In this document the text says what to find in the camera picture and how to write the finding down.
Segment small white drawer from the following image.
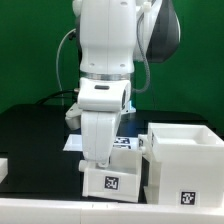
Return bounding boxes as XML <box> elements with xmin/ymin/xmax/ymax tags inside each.
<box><xmin>138</xmin><ymin>134</ymin><xmax>150</xmax><ymax>155</ymax></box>
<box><xmin>79</xmin><ymin>148</ymin><xmax>142</xmax><ymax>202</ymax></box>

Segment large white drawer housing box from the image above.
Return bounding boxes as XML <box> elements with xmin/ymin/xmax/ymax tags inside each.
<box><xmin>144</xmin><ymin>123</ymin><xmax>224</xmax><ymax>207</ymax></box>

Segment white marker sheet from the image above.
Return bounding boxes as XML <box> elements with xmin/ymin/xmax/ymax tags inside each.
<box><xmin>63</xmin><ymin>134</ymin><xmax>138</xmax><ymax>152</ymax></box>

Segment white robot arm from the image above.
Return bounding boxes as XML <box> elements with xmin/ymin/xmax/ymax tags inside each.
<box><xmin>72</xmin><ymin>0</ymin><xmax>181</xmax><ymax>167</ymax></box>

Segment grey cable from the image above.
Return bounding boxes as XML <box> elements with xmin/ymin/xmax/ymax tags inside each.
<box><xmin>55</xmin><ymin>27</ymin><xmax>81</xmax><ymax>108</ymax></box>

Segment white front rail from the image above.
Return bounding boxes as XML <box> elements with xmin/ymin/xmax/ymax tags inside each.
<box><xmin>0</xmin><ymin>199</ymin><xmax>224</xmax><ymax>224</ymax></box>

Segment black cables on table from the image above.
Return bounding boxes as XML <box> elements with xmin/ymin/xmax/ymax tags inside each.
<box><xmin>35</xmin><ymin>89</ymin><xmax>79</xmax><ymax>107</ymax></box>

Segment white left rail piece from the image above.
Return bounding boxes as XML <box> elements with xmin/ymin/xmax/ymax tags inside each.
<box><xmin>0</xmin><ymin>158</ymin><xmax>8</xmax><ymax>183</ymax></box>

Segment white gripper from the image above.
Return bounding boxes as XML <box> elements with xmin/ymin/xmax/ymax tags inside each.
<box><xmin>65</xmin><ymin>78</ymin><xmax>131</xmax><ymax>168</ymax></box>

